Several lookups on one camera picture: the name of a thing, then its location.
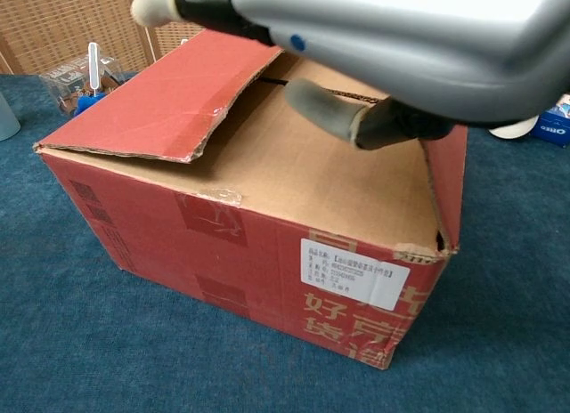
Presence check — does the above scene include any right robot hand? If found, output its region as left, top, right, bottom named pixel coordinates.
left=131, top=0, right=570, bottom=151

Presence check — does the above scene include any large red cardboard box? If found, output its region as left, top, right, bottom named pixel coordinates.
left=33, top=28, right=468, bottom=372

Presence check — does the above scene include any blue Oreo cookie box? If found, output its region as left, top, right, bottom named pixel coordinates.
left=532, top=93, right=570, bottom=148

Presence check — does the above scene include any white paper cup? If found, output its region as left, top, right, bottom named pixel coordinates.
left=487, top=117, right=542, bottom=141

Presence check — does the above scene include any white plastic stick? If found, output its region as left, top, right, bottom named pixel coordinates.
left=87, top=42, right=100, bottom=96

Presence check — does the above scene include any blue plastic object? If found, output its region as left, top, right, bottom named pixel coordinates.
left=73, top=91, right=108, bottom=117

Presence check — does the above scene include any clear plastic snack package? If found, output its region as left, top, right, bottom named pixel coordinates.
left=38, top=54, right=126, bottom=118

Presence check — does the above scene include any woven wooden folding screen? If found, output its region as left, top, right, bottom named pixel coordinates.
left=0, top=0, right=210, bottom=76

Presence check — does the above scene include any blue tablecloth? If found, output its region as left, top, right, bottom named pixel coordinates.
left=0, top=63, right=570, bottom=413

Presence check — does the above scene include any pale plastic mug with handle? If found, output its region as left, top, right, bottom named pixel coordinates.
left=0, top=91, right=22, bottom=142

